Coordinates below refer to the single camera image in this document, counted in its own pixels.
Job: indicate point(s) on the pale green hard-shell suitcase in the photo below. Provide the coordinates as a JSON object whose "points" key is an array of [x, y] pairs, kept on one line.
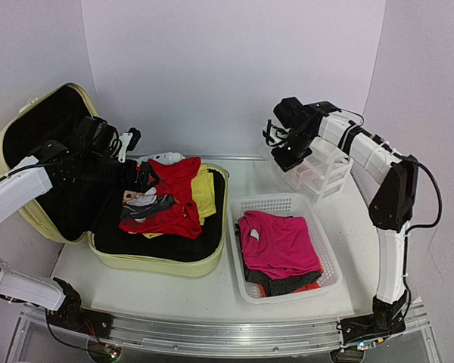
{"points": [[91, 211]]}

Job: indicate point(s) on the white small bottle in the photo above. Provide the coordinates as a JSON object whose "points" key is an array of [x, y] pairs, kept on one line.
{"points": [[167, 158]]}

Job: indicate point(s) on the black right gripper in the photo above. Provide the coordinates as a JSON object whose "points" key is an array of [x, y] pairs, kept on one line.
{"points": [[289, 158]]}

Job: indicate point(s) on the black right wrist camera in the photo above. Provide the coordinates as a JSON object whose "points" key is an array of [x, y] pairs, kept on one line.
{"points": [[290, 113]]}

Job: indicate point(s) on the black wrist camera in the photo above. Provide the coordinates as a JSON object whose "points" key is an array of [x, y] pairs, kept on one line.
{"points": [[93, 133], [290, 113]]}

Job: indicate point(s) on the magenta garment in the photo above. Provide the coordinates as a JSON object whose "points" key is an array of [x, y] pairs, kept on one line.
{"points": [[279, 247]]}

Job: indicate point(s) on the yellow garment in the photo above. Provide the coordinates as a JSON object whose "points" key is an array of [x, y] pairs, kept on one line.
{"points": [[203, 193]]}

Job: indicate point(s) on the white perforated plastic basket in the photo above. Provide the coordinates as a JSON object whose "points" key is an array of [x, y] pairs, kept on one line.
{"points": [[286, 205]]}

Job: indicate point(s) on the white plastic drawer organizer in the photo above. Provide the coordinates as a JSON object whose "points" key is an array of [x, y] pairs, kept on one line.
{"points": [[322, 175]]}

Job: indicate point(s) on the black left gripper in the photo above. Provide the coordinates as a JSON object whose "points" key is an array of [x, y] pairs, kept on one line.
{"points": [[127, 181]]}

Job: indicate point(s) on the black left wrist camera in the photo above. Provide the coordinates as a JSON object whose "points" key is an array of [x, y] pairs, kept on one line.
{"points": [[93, 133]]}

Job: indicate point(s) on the orange garment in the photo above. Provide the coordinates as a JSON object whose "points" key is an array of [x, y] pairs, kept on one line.
{"points": [[311, 286]]}

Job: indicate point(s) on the white printed garment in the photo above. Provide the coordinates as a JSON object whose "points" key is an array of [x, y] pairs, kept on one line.
{"points": [[139, 206]]}

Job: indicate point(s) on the red garment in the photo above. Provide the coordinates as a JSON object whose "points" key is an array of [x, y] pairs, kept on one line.
{"points": [[182, 217]]}

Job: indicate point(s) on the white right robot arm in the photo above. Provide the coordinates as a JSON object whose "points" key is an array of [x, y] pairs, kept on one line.
{"points": [[391, 209]]}

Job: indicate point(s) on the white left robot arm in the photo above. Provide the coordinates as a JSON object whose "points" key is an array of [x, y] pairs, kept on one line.
{"points": [[100, 286]]}

